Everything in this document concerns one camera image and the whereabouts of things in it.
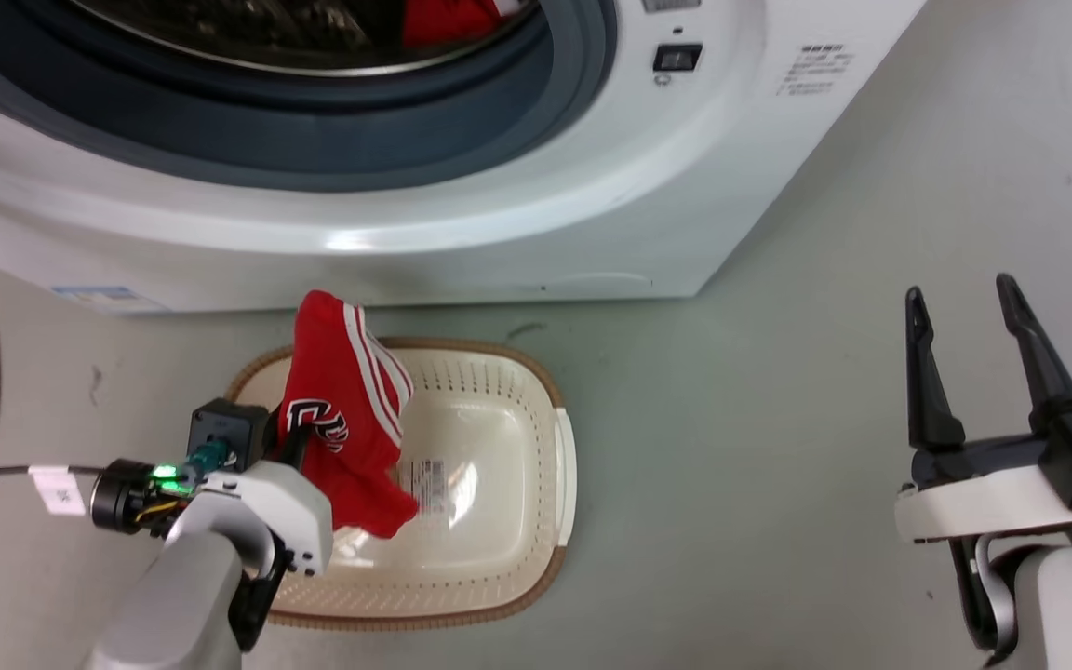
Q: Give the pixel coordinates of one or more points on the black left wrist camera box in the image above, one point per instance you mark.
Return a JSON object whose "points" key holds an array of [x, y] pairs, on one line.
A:
{"points": [[224, 430]]}

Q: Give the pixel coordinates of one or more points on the white front-load washing machine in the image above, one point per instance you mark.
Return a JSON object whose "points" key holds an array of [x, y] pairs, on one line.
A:
{"points": [[499, 205]]}

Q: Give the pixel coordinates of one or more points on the blue white energy sticker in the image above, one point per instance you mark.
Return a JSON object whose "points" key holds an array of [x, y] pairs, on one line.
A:
{"points": [[108, 298]]}

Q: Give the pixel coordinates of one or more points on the red sports shorts white stripes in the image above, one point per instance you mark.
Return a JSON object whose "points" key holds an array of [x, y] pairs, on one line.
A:
{"points": [[345, 409]]}

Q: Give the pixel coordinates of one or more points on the cream plastic laundry basket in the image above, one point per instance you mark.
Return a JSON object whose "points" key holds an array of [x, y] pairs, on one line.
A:
{"points": [[489, 484]]}

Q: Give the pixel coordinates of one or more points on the barcode sticker in basket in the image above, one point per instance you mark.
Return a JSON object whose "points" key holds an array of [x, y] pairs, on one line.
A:
{"points": [[424, 482]]}

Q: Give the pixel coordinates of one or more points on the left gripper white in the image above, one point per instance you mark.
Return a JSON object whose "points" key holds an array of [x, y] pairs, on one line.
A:
{"points": [[285, 507]]}

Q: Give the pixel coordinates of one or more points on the red clothing in drum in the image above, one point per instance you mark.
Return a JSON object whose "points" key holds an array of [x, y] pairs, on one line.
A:
{"points": [[448, 20]]}

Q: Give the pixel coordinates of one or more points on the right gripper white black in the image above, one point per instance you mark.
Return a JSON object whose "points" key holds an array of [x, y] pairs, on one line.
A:
{"points": [[983, 493]]}

